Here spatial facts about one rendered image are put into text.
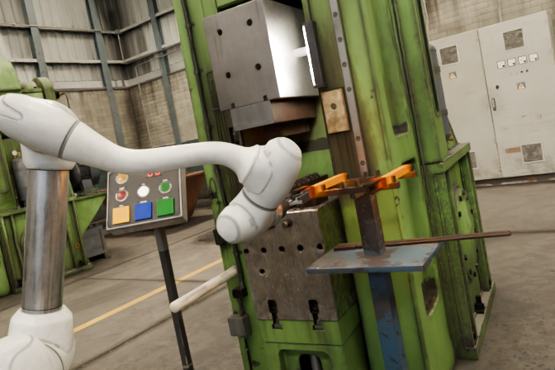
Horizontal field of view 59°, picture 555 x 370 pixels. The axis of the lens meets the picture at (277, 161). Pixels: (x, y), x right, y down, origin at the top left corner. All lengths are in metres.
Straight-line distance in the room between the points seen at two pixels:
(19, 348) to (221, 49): 1.35
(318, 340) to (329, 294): 0.21
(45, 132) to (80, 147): 0.08
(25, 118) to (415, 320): 1.59
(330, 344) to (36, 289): 1.14
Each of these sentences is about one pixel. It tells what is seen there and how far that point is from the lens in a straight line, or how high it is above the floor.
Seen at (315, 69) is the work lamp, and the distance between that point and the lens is 2.02.
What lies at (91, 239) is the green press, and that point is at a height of 0.31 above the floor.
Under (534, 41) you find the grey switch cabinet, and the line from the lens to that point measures 7.03.
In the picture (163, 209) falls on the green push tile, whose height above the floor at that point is 1.00.
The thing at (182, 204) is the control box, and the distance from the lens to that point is 2.17.
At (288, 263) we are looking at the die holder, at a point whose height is 0.70.
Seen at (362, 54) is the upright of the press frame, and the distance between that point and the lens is 2.00.
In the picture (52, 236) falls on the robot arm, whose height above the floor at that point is 1.07.
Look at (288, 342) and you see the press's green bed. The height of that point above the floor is 0.37.
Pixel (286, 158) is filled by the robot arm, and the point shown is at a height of 1.16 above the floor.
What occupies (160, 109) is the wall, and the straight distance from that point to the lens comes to 11.29.
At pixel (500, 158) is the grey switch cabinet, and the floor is 0.37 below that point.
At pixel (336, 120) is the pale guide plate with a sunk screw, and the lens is 2.01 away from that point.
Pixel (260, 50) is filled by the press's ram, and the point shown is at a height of 1.56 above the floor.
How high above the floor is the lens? 1.22
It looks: 3 degrees down
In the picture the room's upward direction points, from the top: 11 degrees counter-clockwise
